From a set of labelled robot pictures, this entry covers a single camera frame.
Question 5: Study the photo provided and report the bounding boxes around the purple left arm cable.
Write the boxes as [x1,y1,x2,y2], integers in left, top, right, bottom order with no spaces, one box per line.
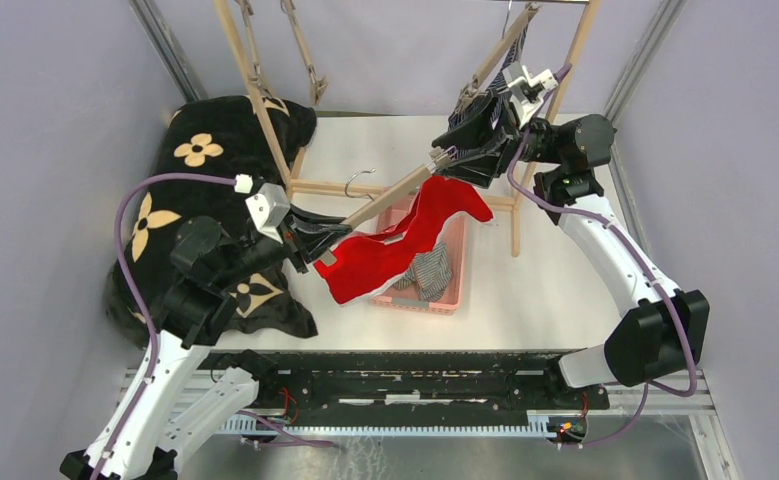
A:
[90,172,241,480]

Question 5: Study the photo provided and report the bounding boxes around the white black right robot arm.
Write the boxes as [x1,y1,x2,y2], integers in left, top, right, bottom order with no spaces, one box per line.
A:
[432,94,710,408]

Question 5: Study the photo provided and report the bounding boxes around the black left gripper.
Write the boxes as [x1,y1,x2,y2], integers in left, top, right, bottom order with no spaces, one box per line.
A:
[214,198,353,287]

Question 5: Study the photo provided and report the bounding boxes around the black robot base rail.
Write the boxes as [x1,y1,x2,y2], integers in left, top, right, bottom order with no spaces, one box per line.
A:
[174,351,610,437]

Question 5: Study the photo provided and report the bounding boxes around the wooden clip hanger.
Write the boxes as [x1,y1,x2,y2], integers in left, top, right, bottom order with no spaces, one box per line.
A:
[236,0,274,96]
[280,0,329,106]

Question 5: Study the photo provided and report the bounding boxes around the wooden clothes rack frame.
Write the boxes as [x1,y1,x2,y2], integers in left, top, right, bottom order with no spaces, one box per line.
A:
[211,0,604,258]

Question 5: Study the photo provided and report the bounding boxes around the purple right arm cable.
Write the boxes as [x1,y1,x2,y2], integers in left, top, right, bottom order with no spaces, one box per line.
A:
[505,63,699,399]

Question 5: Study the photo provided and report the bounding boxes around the grey striped underwear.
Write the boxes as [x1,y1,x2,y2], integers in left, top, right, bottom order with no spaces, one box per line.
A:
[393,242,453,302]

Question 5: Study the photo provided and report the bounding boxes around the empty wooden clip hanger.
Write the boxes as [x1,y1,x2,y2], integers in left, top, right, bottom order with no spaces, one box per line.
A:
[236,0,274,96]

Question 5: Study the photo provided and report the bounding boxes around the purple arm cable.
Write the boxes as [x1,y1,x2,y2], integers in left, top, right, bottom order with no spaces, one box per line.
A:
[505,63,699,399]
[90,172,241,480]

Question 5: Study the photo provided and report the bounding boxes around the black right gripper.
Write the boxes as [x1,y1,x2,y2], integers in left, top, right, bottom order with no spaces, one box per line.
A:
[431,89,564,190]

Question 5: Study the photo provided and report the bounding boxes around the dark striped boxer shorts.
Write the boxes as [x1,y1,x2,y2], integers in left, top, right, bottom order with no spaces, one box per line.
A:
[432,5,538,164]

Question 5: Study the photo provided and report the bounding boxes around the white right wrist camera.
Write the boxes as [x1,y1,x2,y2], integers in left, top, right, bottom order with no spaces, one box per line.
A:
[502,62,559,129]

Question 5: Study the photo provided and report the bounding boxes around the pink perforated plastic basket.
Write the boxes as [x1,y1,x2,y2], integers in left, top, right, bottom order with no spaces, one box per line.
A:
[370,215,467,315]

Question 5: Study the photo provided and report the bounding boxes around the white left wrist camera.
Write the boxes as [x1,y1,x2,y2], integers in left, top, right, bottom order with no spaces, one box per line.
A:
[234,174,291,244]

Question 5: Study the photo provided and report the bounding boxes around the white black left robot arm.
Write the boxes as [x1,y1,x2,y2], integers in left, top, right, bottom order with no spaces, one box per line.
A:
[60,208,352,479]

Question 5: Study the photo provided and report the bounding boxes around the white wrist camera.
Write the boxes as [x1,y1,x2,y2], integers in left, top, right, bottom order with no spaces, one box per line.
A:
[502,62,559,129]
[234,174,291,244]

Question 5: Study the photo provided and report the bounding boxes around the black beige flower blanket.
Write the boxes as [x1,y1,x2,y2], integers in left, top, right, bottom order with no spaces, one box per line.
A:
[104,95,318,349]

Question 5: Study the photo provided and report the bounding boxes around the red printed underwear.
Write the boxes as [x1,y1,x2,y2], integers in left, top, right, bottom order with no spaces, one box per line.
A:
[314,176,493,306]

